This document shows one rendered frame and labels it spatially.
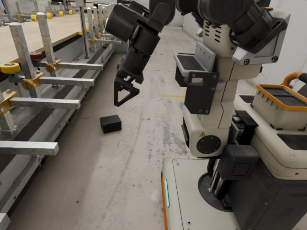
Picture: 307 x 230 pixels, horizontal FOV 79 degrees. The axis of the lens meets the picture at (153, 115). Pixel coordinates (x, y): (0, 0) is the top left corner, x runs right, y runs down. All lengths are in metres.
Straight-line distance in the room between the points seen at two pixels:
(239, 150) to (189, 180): 0.53
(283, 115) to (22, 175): 1.56
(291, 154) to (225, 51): 0.43
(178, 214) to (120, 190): 0.57
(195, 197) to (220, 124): 0.56
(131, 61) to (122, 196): 1.17
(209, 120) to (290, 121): 0.33
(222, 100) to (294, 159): 0.31
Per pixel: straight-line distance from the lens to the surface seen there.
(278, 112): 0.90
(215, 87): 0.67
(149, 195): 1.51
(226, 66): 0.71
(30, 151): 0.71
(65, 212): 1.51
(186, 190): 1.22
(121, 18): 0.48
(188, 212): 1.14
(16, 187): 1.54
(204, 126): 0.78
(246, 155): 0.81
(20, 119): 1.10
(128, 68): 0.49
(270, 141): 0.86
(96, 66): 1.30
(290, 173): 0.85
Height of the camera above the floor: 1.23
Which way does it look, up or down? 31 degrees down
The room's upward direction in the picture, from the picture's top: 4 degrees clockwise
